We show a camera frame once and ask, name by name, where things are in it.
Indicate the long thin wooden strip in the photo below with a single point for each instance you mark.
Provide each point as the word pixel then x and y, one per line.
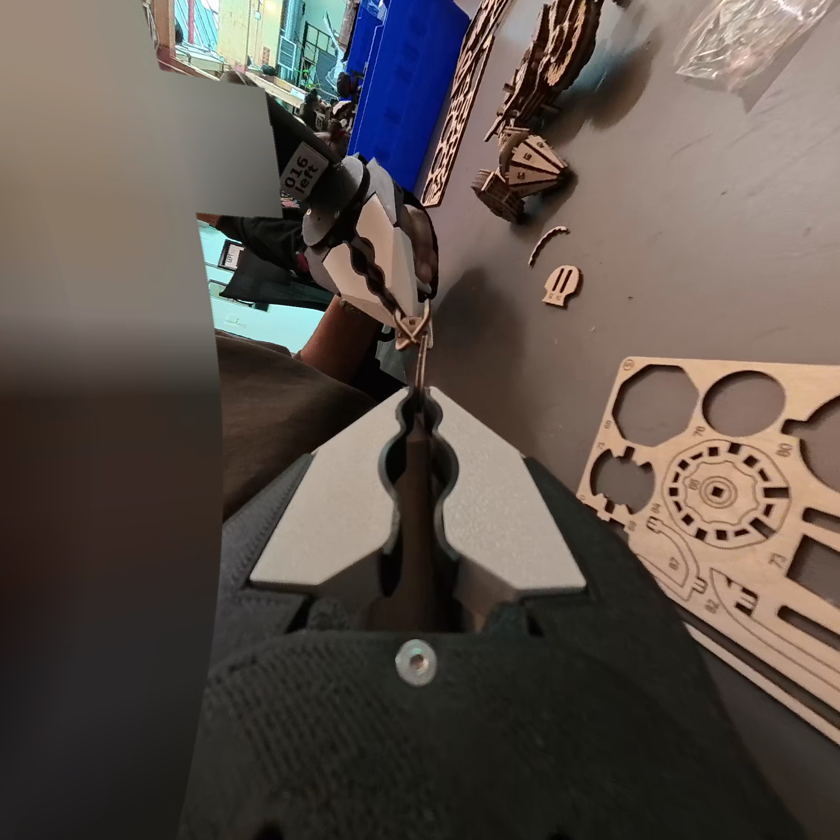
pixel 422 367

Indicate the toothed wooden arc piece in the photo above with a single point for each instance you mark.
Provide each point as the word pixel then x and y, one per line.
pixel 543 241

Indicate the light wooden puzzle sheet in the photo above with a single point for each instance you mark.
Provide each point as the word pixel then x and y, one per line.
pixel 715 577

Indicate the blue plastic bin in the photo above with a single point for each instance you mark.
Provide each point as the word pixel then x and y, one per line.
pixel 407 79

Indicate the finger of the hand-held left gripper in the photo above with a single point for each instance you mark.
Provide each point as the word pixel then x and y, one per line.
pixel 344 275
pixel 397 249

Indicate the person's brown clothing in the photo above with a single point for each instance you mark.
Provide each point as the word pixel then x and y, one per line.
pixel 282 407

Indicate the small wooden model assembly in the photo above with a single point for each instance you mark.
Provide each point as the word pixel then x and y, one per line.
pixel 531 161

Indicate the person's left hand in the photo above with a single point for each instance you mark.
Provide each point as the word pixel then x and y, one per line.
pixel 425 243

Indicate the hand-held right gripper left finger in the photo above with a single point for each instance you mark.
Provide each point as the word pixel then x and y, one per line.
pixel 328 525

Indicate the dark cloth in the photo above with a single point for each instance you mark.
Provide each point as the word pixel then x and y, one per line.
pixel 262 236

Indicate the clear plastic bag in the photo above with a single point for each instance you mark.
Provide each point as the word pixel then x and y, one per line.
pixel 741 33

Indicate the person's left forearm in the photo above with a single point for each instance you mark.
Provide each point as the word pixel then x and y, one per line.
pixel 334 344

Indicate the large wooden model assembly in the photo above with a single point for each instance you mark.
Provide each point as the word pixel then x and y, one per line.
pixel 558 39

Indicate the dark wooden fretwork sheet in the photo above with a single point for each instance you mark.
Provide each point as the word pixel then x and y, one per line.
pixel 469 79

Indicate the slotted wooden puzzle piece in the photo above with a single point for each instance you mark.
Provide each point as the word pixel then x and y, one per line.
pixel 572 274

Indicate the u-shaped wooden puzzle piece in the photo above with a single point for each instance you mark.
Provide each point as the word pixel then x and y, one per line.
pixel 413 331

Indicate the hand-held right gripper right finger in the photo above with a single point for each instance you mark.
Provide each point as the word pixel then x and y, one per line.
pixel 512 525

